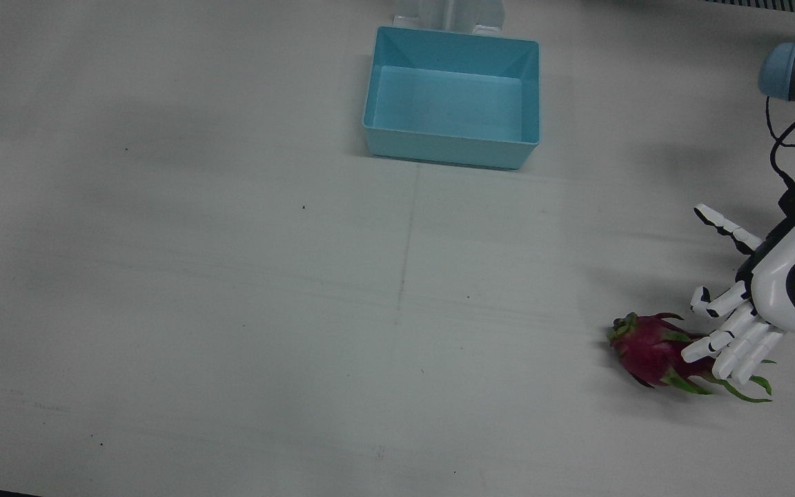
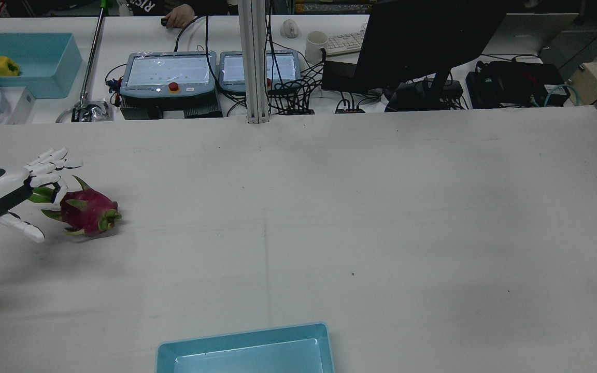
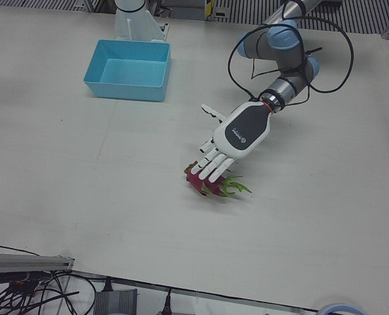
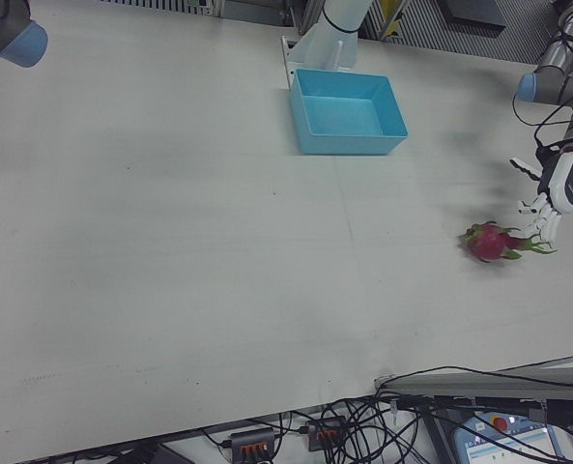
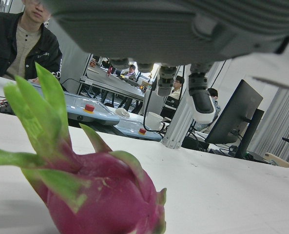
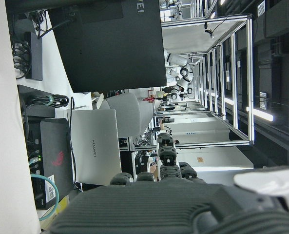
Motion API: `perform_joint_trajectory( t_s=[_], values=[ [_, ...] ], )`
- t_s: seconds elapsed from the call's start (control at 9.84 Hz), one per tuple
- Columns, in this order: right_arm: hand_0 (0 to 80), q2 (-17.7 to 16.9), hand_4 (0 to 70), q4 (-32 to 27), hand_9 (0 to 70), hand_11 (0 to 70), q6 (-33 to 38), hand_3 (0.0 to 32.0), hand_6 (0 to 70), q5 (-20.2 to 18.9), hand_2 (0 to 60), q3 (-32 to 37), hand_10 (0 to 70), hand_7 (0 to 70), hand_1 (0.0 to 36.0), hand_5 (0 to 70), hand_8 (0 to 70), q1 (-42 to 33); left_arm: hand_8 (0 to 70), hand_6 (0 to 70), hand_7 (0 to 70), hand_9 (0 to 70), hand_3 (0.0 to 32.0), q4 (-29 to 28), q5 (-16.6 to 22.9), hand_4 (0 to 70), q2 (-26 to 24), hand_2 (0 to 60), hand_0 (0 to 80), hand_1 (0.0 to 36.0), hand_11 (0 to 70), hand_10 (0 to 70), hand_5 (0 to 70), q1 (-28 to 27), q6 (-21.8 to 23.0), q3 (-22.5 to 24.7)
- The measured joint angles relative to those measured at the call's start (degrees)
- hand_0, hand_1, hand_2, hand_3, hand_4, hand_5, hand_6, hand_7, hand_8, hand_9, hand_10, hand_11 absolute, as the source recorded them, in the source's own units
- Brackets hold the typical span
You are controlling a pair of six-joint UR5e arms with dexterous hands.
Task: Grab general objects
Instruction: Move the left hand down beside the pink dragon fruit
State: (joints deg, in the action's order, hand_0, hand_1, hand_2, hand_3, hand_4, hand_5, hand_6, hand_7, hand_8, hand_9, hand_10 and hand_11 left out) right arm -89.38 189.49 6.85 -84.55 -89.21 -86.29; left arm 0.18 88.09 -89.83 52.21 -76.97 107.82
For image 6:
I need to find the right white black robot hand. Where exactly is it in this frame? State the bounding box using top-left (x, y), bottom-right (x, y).
top-left (48, 133), bottom-right (289, 234)

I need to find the silver Huawei laptop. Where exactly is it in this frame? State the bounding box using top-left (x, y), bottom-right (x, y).
top-left (70, 108), bottom-right (122, 185)

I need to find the white partition panel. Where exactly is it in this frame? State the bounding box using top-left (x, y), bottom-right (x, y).
top-left (156, 145), bottom-right (254, 171)

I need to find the grey fabric chair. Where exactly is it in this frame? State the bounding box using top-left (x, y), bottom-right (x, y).
top-left (105, 92), bottom-right (154, 137)

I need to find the black computer red logo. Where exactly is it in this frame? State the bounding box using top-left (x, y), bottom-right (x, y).
top-left (30, 117), bottom-right (75, 210)

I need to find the ceiling light strip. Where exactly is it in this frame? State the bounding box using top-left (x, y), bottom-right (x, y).
top-left (246, 106), bottom-right (274, 122)

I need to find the white humanoid robot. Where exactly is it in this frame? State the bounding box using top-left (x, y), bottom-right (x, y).
top-left (164, 50), bottom-right (195, 101)

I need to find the black Huawei monitor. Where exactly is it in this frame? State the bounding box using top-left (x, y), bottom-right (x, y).
top-left (48, 0), bottom-right (168, 93)

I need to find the black docking hub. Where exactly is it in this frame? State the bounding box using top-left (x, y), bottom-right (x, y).
top-left (23, 31), bottom-right (43, 81)

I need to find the teal ethernet cable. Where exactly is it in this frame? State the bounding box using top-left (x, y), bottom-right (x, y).
top-left (30, 156), bottom-right (60, 222)

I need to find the black coiled cable green tie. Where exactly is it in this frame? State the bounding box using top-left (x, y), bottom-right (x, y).
top-left (24, 94), bottom-right (70, 108)

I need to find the aluminium frame cage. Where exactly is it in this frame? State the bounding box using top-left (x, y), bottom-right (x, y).
top-left (153, 14), bottom-right (255, 150)

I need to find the black camera on frame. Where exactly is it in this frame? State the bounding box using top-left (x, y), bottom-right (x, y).
top-left (204, 21), bottom-right (215, 39)

